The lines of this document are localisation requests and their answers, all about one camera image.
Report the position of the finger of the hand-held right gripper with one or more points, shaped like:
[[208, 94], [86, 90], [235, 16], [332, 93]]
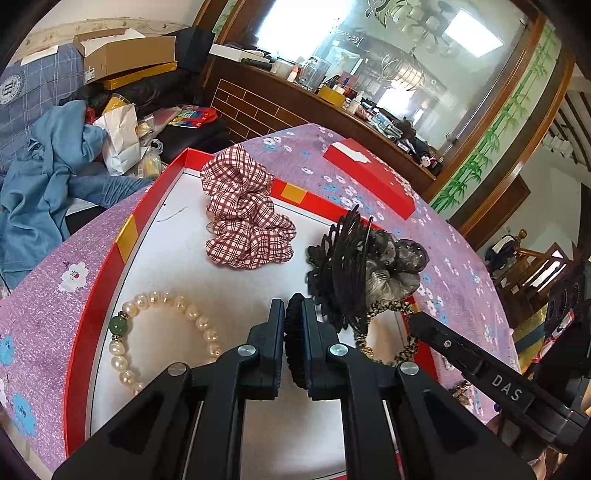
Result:
[[443, 344]]

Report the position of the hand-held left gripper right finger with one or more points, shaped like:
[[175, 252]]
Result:
[[316, 364]]

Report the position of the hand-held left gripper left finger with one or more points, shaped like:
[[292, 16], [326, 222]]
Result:
[[276, 350]]

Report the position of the black scrunchie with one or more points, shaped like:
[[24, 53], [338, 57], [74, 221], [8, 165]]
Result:
[[295, 350]]

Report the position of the grey sheer scrunchie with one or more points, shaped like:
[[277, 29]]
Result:
[[401, 277]]

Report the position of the black lace hair flower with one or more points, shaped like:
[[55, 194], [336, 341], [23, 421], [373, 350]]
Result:
[[321, 272]]

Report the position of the black hair claw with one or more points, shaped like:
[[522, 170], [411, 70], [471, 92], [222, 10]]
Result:
[[351, 267]]

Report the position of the red gift box tray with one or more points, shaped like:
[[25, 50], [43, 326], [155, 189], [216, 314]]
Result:
[[175, 263]]

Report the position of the red plaid scrunchie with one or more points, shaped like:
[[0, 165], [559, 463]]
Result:
[[244, 217]]

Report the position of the gold leaf hair clip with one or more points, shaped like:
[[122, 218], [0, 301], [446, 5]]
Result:
[[464, 394]]

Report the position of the dark jacket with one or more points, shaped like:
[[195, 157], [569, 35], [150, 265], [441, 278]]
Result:
[[501, 251]]

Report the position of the wooden stair railing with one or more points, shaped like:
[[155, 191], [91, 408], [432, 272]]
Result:
[[531, 272]]

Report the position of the red gift box lid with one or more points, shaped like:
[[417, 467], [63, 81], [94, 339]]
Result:
[[369, 180]]

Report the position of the plush toys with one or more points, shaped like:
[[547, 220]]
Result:
[[415, 143]]

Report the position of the wooden counter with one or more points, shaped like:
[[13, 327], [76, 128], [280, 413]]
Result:
[[277, 110]]

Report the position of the colourful packet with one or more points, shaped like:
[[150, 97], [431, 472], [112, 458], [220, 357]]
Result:
[[191, 115]]

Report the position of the yellow box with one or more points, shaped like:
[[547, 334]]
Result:
[[332, 95]]

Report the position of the white paper bag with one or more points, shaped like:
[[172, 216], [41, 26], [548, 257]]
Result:
[[120, 138]]

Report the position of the clear glass jar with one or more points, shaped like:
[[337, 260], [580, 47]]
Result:
[[315, 74]]

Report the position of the blue cloth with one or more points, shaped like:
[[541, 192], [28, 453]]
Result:
[[37, 184]]

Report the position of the white flat box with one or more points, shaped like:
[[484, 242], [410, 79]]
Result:
[[240, 53]]

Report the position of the open cardboard box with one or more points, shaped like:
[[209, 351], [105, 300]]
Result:
[[129, 53]]

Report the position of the blue checked bedding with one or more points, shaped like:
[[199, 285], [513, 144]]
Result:
[[32, 92]]

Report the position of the green bamboo wall decal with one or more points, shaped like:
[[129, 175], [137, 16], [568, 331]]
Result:
[[498, 138]]

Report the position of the large wall mirror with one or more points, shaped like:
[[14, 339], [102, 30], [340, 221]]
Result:
[[392, 55]]

